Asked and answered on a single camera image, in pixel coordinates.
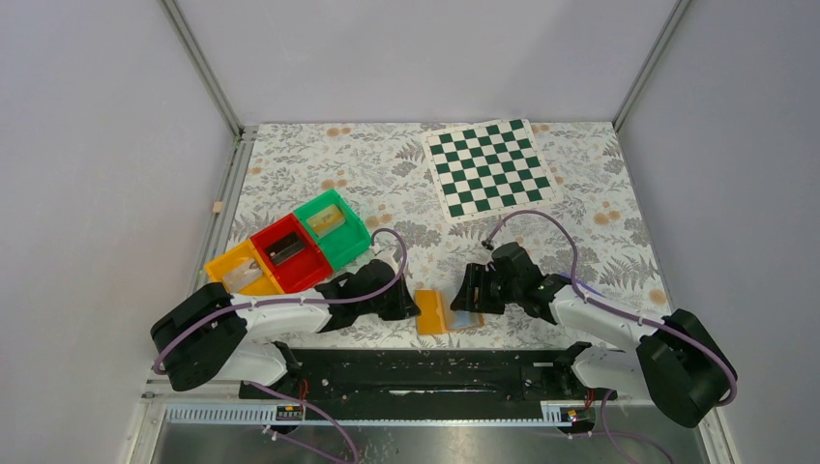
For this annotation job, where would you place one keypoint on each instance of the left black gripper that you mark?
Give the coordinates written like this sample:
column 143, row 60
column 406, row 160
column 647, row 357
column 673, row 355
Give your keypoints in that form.
column 405, row 306

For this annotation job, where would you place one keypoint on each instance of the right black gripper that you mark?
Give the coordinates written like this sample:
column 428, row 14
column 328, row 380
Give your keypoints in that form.
column 477, row 275

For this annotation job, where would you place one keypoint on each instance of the orange card holder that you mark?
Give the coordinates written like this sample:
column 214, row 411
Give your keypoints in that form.
column 436, row 318

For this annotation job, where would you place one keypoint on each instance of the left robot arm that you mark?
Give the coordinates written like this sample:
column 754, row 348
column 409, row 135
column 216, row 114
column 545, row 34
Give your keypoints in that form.
column 217, row 335

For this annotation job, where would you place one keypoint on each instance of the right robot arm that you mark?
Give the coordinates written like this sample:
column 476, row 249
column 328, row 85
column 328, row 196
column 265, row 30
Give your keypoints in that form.
column 674, row 361

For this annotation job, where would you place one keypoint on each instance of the gold card in green bin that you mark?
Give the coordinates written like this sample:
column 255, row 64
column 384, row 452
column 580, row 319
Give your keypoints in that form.
column 326, row 221

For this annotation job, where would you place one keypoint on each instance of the black card in red bin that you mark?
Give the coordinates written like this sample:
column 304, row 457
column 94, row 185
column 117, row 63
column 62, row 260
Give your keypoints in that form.
column 285, row 248

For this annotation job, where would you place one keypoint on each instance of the silver card in yellow bin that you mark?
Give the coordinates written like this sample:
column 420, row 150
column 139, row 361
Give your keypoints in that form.
column 243, row 276

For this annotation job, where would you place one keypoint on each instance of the green plastic bin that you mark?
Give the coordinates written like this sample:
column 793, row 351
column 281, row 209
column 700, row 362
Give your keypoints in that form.
column 337, row 230

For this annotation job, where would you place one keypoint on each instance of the purple cylinder tool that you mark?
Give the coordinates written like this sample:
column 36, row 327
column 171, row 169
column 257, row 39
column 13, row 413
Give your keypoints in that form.
column 586, row 288

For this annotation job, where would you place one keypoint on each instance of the red plastic bin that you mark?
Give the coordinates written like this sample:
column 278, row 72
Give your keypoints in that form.
column 304, row 270

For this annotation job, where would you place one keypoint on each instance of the green white chessboard mat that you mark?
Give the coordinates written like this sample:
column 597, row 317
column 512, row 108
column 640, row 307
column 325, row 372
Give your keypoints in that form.
column 488, row 169

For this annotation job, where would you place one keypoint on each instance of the yellow plastic bin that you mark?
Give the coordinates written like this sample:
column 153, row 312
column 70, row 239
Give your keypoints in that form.
column 218, row 267

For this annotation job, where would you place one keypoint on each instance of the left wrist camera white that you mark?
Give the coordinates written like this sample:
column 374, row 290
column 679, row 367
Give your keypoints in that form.
column 389, row 255

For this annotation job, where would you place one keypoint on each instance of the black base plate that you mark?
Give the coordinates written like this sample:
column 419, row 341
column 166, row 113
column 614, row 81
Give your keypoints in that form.
column 433, row 385

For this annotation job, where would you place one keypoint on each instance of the aluminium rail front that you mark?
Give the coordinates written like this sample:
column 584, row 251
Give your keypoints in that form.
column 254, row 404

